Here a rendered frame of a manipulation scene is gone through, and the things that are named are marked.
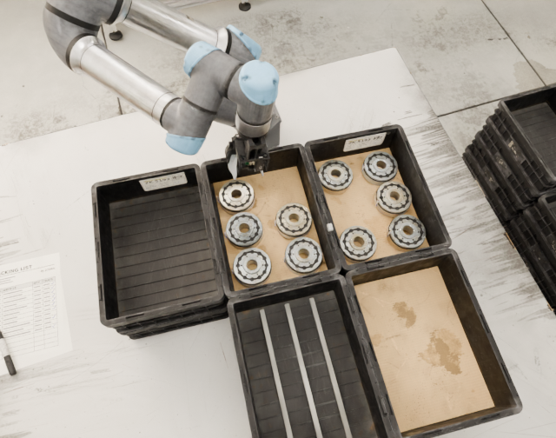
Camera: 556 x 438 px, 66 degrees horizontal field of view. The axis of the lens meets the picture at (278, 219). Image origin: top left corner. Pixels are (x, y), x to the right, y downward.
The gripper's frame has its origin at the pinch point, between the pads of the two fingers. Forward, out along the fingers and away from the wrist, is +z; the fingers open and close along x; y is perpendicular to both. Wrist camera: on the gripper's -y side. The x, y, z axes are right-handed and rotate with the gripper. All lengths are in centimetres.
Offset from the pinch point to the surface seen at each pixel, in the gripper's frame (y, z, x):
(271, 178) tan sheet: -4.4, 15.7, 10.8
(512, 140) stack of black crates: -16, 31, 116
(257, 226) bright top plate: 11.2, 14.0, 2.7
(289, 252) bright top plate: 20.8, 12.9, 9.4
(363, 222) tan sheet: 15.8, 12.5, 33.1
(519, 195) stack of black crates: 3, 45, 120
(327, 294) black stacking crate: 33.6, 14.9, 17.0
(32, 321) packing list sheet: 18, 39, -63
